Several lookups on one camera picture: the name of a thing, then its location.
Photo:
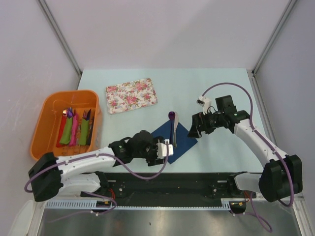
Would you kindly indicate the pink napkin roll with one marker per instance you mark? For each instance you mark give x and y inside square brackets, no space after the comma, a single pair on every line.
[72,141]

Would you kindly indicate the purple metal spoon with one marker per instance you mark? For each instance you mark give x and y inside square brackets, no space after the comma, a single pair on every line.
[171,116]

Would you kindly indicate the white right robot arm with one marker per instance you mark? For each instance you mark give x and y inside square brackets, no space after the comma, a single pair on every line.
[282,173]

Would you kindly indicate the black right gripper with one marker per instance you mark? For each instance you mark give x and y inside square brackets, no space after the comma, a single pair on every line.
[198,119]

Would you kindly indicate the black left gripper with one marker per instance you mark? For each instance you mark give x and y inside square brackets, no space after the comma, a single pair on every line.
[154,160]

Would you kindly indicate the orange plastic basket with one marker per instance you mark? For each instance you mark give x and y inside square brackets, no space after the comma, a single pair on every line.
[85,103]

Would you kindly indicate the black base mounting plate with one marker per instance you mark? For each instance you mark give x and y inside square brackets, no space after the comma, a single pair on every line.
[174,190]

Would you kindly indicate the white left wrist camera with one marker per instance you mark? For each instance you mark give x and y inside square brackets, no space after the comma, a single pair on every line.
[164,148]

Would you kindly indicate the green napkin roll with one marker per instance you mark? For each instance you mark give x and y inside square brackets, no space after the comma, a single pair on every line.
[66,136]
[83,132]

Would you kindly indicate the white slotted cable duct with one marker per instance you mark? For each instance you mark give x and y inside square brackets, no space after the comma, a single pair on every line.
[71,204]

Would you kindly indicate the dark blue paper napkin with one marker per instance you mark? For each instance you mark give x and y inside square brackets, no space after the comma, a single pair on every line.
[183,142]

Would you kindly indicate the floral rectangular tray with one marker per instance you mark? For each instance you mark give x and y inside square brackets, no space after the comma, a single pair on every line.
[130,96]

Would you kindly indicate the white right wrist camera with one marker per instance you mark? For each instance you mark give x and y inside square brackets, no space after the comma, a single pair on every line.
[205,103]

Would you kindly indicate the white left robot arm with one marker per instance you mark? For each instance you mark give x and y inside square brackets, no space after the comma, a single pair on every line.
[83,174]

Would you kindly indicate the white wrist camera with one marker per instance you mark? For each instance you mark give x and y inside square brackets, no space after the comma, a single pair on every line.
[205,103]
[164,148]

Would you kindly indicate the red napkin roll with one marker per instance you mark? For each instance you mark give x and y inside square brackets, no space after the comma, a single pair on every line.
[60,133]

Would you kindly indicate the silver table knife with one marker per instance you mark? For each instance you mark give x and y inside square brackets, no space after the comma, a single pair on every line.
[176,122]

